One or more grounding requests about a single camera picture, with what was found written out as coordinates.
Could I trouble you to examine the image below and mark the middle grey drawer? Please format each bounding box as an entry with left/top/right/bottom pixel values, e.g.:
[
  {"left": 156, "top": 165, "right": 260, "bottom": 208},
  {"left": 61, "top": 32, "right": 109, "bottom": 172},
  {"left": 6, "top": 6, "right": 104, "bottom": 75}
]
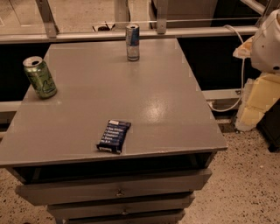
[{"left": 47, "top": 192, "right": 194, "bottom": 219}]

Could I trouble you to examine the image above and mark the blue rxbar blueberry bar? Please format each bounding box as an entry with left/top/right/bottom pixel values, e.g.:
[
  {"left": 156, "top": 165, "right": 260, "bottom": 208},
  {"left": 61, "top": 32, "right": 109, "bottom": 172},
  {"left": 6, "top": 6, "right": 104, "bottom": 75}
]
[{"left": 96, "top": 120, "right": 131, "bottom": 154}]

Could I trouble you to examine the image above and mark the grey metal railing frame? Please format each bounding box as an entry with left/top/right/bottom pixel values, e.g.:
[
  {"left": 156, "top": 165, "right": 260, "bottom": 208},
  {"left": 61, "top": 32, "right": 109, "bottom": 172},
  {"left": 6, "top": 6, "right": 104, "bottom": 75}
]
[{"left": 0, "top": 0, "right": 280, "bottom": 46}]

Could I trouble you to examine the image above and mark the redbull can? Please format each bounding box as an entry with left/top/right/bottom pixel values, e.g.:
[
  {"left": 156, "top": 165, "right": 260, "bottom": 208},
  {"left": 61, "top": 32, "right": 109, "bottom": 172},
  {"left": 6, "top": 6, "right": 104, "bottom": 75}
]
[{"left": 126, "top": 24, "right": 140, "bottom": 61}]

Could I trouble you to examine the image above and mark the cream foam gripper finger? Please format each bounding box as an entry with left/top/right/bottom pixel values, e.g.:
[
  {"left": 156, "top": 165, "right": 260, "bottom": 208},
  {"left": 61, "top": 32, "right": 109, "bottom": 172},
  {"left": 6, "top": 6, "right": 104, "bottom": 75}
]
[
  {"left": 234, "top": 73, "right": 280, "bottom": 131},
  {"left": 233, "top": 37, "right": 253, "bottom": 59}
]

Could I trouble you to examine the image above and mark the white cable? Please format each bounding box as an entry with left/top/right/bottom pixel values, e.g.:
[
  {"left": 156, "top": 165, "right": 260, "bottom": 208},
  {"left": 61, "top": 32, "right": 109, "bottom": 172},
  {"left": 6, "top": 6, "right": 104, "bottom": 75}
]
[{"left": 207, "top": 24, "right": 247, "bottom": 113}]

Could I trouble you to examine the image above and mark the green soda can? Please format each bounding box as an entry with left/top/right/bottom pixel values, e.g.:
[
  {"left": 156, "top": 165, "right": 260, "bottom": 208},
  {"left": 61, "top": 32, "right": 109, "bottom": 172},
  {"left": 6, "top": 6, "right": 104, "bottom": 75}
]
[{"left": 23, "top": 56, "right": 57, "bottom": 99}]

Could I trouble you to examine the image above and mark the top grey drawer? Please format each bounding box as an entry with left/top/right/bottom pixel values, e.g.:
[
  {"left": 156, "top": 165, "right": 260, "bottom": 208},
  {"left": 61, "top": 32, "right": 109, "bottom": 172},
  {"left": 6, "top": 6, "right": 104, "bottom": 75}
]
[{"left": 16, "top": 169, "right": 212, "bottom": 206}]

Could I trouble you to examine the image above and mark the bottom grey drawer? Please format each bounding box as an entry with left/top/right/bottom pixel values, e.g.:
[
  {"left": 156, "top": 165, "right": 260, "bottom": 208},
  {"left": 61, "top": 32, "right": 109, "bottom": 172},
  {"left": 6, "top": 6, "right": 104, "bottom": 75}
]
[{"left": 66, "top": 209, "right": 185, "bottom": 224}]

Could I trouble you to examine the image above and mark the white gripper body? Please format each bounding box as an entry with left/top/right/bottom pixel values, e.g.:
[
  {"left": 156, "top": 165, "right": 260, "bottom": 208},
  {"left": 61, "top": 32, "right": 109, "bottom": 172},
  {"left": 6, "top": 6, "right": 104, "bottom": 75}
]
[{"left": 251, "top": 9, "right": 280, "bottom": 74}]

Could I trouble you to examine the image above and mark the grey drawer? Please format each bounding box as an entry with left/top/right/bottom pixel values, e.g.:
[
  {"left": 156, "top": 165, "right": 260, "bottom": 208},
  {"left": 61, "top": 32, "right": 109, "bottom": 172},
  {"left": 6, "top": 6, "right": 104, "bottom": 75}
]
[
  {"left": 16, "top": 169, "right": 212, "bottom": 206},
  {"left": 66, "top": 209, "right": 185, "bottom": 224},
  {"left": 47, "top": 192, "right": 194, "bottom": 219}
]

